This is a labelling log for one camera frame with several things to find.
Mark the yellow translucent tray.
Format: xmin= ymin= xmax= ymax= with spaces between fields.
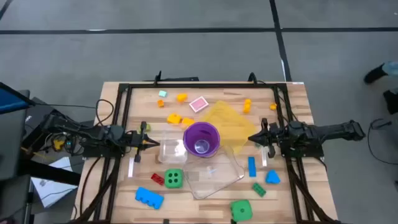
xmin=198 ymin=100 xmax=257 ymax=155

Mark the large clear plastic bin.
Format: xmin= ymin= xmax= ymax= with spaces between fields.
xmin=182 ymin=144 xmax=246 ymax=200

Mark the pink card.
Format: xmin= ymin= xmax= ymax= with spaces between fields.
xmin=188 ymin=95 xmax=210 ymax=113

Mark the black equipment box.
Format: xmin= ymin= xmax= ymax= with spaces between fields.
xmin=23 ymin=96 xmax=63 ymax=147

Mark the white paper sheet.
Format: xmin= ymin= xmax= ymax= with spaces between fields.
xmin=30 ymin=156 xmax=79 ymax=208

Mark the black power strip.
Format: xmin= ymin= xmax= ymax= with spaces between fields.
xmin=160 ymin=76 xmax=200 ymax=83

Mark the dark green studded brick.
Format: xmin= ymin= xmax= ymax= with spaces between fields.
xmin=251 ymin=182 xmax=267 ymax=198

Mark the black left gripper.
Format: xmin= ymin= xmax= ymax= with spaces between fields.
xmin=125 ymin=121 xmax=161 ymax=164

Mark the person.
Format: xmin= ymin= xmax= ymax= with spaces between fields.
xmin=363 ymin=60 xmax=398 ymax=115

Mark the black floor cable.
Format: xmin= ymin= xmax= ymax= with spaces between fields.
xmin=367 ymin=118 xmax=398 ymax=166

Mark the red toy brick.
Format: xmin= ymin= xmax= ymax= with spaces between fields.
xmin=150 ymin=172 xmax=165 ymax=187

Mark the black table frame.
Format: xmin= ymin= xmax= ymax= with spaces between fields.
xmin=70 ymin=81 xmax=343 ymax=224

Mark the blue screen panel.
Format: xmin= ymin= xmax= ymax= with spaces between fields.
xmin=0 ymin=81 xmax=35 ymax=115

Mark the blue triangular block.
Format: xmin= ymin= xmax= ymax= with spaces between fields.
xmin=265 ymin=169 xmax=281 ymax=185

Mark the blue four-stud brick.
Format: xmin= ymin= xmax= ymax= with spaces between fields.
xmin=134 ymin=186 xmax=165 ymax=210

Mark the green foam die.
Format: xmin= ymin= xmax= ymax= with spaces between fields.
xmin=164 ymin=168 xmax=184 ymax=189
xmin=229 ymin=199 xmax=254 ymax=223

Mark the small clear plastic box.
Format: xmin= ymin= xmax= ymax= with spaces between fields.
xmin=159 ymin=136 xmax=188 ymax=165

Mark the purple plastic bucket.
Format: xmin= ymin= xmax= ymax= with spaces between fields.
xmin=182 ymin=121 xmax=221 ymax=158

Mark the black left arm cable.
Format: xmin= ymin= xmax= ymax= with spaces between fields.
xmin=94 ymin=98 xmax=115 ymax=127

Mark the blue long brick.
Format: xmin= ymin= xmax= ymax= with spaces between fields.
xmin=248 ymin=156 xmax=257 ymax=178

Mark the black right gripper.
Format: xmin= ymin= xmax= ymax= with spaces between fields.
xmin=248 ymin=118 xmax=282 ymax=158

